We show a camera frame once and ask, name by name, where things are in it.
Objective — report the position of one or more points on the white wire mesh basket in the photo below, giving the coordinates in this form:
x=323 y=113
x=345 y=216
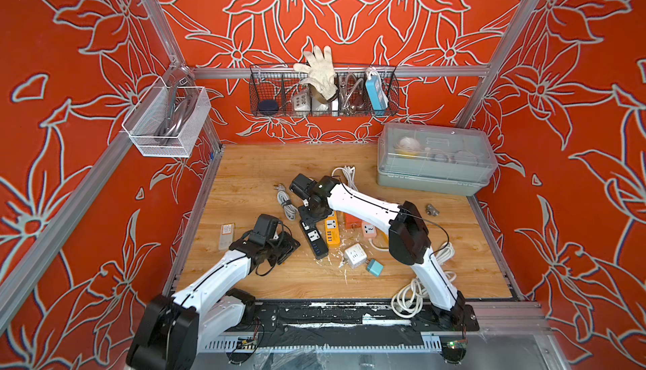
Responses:
x=169 y=123

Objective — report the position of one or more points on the teal cube plug adapter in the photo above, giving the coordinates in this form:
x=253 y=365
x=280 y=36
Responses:
x=375 y=268

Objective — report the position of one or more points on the white cube plug adapter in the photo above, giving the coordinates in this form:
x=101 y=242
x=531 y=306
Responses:
x=354 y=256

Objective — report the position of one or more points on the black power strip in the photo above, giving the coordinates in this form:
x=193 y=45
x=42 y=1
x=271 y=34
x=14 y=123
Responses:
x=315 y=239

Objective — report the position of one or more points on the red cube plug adapter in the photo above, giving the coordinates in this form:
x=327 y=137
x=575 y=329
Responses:
x=351 y=222

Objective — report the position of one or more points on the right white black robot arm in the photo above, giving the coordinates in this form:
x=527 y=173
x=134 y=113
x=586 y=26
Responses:
x=408 y=244

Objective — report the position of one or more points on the yellow strip with teal plug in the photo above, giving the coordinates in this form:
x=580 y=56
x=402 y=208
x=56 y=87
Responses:
x=332 y=232

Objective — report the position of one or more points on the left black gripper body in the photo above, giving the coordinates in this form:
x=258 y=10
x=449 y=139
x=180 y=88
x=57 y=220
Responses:
x=278 y=249

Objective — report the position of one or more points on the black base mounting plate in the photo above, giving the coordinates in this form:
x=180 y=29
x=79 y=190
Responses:
x=346 y=313

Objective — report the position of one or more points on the dark blue round object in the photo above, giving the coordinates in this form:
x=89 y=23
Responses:
x=268 y=107

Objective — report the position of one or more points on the white socket in basket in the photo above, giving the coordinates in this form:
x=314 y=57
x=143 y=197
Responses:
x=301 y=102

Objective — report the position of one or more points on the light blue power strip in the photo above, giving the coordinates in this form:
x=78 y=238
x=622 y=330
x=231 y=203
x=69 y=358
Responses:
x=378 y=98

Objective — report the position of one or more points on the small grey metal clip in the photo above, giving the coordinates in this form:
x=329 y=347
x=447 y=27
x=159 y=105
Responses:
x=431 y=210

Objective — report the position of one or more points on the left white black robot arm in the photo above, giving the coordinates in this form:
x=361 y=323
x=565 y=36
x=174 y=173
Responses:
x=173 y=327

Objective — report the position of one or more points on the grey lidded plastic box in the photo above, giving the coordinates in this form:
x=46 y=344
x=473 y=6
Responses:
x=435 y=159

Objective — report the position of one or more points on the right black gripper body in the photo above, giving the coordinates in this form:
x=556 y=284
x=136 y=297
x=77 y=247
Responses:
x=309 y=215

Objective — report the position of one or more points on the small label card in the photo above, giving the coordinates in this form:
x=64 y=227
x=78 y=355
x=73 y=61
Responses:
x=226 y=236

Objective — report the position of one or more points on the white work glove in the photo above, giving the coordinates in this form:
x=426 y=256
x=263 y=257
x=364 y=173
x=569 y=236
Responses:
x=319 y=70

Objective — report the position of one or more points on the black wire wall basket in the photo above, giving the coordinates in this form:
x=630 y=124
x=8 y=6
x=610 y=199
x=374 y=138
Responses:
x=350 y=90

